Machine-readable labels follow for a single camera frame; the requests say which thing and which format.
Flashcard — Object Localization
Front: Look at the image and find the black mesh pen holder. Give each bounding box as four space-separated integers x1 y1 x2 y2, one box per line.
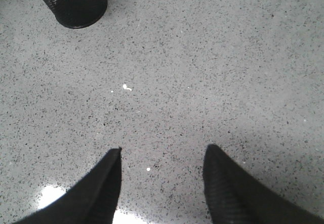
43 0 108 29

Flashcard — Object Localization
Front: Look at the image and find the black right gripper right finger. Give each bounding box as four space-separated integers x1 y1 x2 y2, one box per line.
203 145 323 223

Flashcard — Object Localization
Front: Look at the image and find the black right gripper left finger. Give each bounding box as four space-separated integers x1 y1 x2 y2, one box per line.
17 148 122 223

